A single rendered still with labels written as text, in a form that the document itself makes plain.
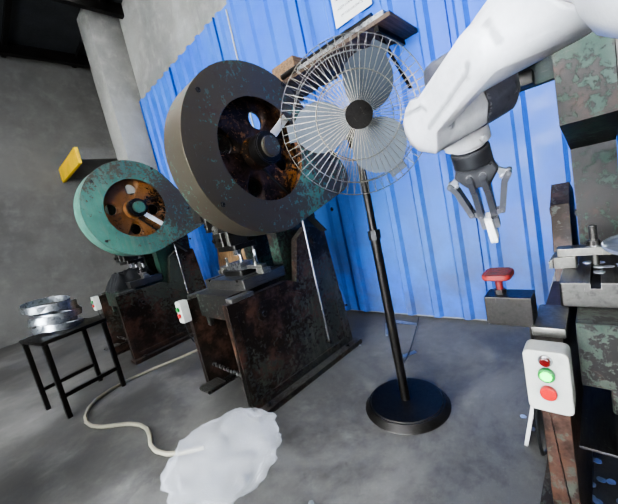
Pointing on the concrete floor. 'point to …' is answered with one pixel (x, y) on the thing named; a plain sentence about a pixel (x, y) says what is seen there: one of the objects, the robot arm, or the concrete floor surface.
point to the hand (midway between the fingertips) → (491, 227)
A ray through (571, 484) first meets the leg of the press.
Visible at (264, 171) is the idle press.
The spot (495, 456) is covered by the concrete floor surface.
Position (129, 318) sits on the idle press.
